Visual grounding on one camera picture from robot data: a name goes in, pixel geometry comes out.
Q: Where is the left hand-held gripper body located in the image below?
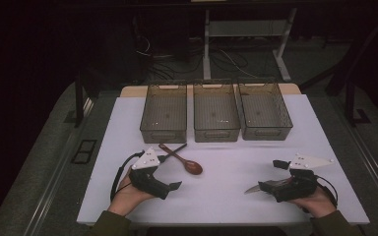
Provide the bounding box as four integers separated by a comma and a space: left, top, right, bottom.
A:
128, 147, 171, 201

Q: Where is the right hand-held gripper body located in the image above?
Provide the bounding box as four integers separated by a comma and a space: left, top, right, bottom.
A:
265, 152, 335, 204

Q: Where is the black chopstick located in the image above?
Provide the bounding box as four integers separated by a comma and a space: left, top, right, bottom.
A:
162, 143, 188, 160

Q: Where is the brown wooden spoon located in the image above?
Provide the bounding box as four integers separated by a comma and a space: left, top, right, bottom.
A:
157, 143, 204, 176

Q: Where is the brown transparent plastic bin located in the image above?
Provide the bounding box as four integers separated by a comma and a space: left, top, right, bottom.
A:
236, 81, 294, 142
139, 82, 189, 145
192, 81, 241, 144

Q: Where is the person's right hand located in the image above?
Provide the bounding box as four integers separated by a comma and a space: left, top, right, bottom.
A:
287, 186, 338, 219

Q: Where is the person's left hand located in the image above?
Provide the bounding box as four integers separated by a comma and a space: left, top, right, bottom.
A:
107, 166, 156, 218

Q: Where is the black metal stand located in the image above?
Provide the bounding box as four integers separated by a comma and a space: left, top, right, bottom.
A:
74, 69, 95, 129
344, 78, 372, 128

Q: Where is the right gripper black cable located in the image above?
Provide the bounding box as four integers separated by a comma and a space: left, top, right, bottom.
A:
314, 175, 340, 208

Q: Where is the black floor socket frame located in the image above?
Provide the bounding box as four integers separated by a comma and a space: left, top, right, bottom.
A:
70, 139, 98, 165

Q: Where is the metal floor rail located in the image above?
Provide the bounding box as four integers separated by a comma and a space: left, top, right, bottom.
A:
22, 97, 95, 236
327, 96, 378, 212

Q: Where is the bundle of floor cables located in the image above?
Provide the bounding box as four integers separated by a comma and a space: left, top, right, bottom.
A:
133, 33, 264, 82

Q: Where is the white metal desk frame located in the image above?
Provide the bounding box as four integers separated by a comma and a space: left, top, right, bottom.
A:
202, 7, 298, 84

